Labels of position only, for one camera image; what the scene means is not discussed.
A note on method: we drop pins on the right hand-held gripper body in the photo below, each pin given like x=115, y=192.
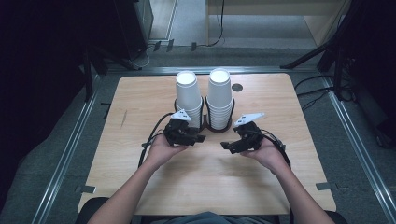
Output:
x=255, y=137

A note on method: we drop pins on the black cabinet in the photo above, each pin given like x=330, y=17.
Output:
x=130, y=28

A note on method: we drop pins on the metal floor rail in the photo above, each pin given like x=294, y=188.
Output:
x=264, y=69
x=358, y=146
x=67, y=155

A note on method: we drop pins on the grey tape strip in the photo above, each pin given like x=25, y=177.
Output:
x=87, y=189
x=325, y=186

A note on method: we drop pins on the light wooden furniture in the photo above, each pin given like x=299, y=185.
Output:
x=320, y=21

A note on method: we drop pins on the person's left hand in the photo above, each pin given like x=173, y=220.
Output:
x=160, y=152

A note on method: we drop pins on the black chair armrest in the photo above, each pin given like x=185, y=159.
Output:
x=90, y=208
x=337, y=217

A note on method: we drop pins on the black tripod stand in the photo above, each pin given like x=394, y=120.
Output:
x=311, y=56

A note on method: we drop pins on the dark round table grommet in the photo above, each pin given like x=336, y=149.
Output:
x=237, y=87

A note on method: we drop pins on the person's grey clothing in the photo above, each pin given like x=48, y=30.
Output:
x=211, y=218

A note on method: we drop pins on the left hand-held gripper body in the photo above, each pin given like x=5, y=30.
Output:
x=177, y=133

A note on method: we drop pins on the person's right hand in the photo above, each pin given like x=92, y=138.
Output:
x=271, y=155

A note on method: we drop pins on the black metal stand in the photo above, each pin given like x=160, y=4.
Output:
x=88, y=77

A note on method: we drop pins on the stack of white paper cups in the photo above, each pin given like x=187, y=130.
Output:
x=219, y=96
x=186, y=93

